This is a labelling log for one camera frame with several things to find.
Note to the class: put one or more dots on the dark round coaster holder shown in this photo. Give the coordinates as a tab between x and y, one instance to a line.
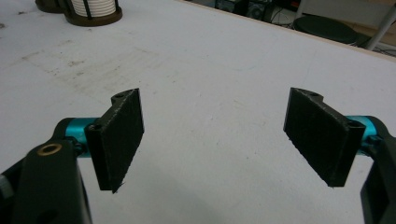
49	5

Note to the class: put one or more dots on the coaster holder with white coasters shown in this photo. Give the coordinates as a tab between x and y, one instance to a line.
92	11

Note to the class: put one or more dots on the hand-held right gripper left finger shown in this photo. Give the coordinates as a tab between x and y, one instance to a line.
116	143

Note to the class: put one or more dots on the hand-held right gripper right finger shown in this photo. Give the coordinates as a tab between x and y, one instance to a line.
320	137

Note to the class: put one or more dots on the black round stool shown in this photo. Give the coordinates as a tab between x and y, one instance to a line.
325	28

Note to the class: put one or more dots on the dark electronic equipment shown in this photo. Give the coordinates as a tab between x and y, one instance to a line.
249	9

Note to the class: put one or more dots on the white metal stand leg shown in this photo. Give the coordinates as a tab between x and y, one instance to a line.
381	28

